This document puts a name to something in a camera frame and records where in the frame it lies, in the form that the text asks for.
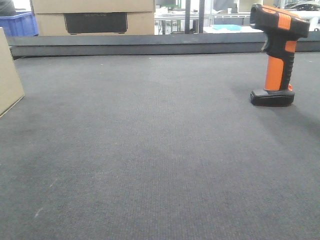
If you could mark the small brown cardboard package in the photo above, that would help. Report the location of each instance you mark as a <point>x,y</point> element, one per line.
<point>11,88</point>

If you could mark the orange black barcode scanner gun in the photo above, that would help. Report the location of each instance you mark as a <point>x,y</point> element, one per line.
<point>282,29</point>

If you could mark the large cardboard box with cutout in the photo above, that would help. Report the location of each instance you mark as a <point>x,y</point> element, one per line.
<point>94,17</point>

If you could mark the white blue background table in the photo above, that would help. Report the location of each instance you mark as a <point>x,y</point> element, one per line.
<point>226,28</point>

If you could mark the blue plastic crate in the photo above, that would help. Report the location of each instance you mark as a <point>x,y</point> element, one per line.
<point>24,23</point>

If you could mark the dark grey table edge rail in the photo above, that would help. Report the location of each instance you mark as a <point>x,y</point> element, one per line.
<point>113,45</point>

